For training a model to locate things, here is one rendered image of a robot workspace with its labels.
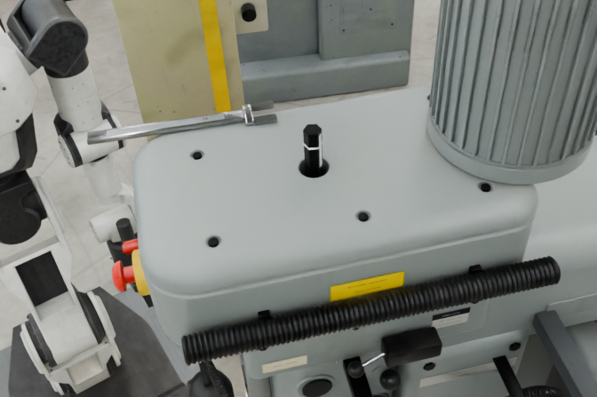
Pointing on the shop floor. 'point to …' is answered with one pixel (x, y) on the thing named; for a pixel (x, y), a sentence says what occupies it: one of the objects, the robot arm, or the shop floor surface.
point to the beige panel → (177, 30)
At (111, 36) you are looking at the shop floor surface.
